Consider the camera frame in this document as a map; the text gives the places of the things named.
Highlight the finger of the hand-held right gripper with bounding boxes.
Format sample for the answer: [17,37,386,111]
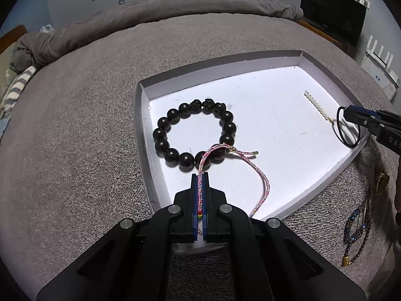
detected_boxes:
[343,112,401,132]
[345,105,401,123]

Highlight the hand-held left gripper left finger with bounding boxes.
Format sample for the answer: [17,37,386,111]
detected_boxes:
[36,173,201,301]

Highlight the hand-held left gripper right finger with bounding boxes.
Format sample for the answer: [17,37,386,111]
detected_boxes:
[202,172,367,301]

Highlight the black hair tie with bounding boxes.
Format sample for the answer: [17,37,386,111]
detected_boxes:
[336,106,372,147]

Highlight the pink braided cord bracelet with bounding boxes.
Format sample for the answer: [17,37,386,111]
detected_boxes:
[194,142,271,223]

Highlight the grey cardboard tray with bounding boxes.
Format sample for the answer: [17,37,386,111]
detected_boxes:
[135,49,373,256]

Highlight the white cabinet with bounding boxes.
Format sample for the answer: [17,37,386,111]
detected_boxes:
[360,53,401,101]

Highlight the amber bead hair clip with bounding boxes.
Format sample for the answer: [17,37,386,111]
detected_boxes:
[374,166,390,192]

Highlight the straight pearl hair clip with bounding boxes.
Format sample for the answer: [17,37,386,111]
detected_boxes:
[303,90,334,124]

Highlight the white router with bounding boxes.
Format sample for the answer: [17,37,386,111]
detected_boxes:
[365,34,401,69]

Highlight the wooden television stand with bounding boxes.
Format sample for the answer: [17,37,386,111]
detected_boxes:
[296,19,350,54]

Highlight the black television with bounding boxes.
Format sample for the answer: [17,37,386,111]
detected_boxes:
[300,0,367,47]

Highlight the folded grey duvet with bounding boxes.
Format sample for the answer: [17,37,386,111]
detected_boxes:
[9,0,304,72]

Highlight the light blue blanket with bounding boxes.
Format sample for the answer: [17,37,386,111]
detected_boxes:
[0,116,12,139]

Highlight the grey striped pillow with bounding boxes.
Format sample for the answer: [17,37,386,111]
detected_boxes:
[0,65,38,118]

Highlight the wooden headboard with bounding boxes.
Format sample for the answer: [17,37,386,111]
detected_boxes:
[0,24,29,54]

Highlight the large black bead bracelet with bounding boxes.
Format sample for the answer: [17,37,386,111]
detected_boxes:
[153,99,237,172]

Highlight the dark blue bead bracelet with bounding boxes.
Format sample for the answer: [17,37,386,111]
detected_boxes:
[344,208,364,243]

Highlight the dark purple bead bracelet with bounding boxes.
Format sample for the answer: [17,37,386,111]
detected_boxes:
[341,213,374,268]

